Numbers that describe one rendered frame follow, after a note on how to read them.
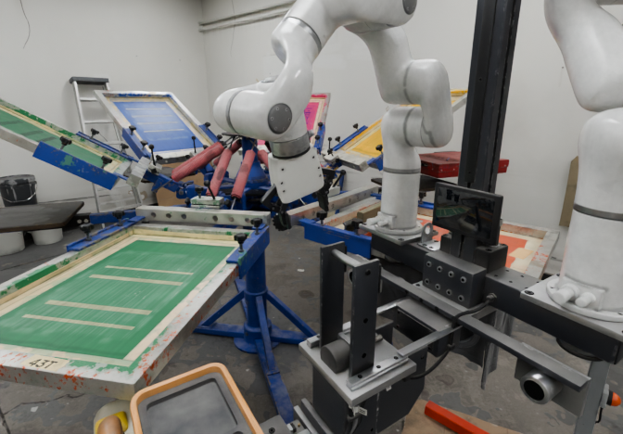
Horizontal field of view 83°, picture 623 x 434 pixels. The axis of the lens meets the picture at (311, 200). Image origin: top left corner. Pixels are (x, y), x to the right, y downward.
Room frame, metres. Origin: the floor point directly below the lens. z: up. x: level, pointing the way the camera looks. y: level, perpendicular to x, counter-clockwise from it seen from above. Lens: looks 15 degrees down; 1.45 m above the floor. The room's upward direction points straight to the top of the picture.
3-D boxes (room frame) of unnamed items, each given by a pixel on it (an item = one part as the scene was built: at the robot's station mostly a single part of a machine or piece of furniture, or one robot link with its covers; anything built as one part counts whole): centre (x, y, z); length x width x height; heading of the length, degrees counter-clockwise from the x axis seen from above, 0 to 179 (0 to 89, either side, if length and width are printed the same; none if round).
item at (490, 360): (1.12, -0.69, 0.74); 0.45 x 0.03 x 0.43; 140
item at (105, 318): (1.09, 0.50, 1.05); 1.08 x 0.61 x 0.23; 170
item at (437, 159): (2.47, -0.99, 1.06); 0.61 x 0.46 x 0.12; 110
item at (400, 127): (0.90, -0.24, 1.37); 0.13 x 0.10 x 0.16; 42
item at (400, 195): (0.90, -0.22, 1.21); 0.16 x 0.13 x 0.15; 123
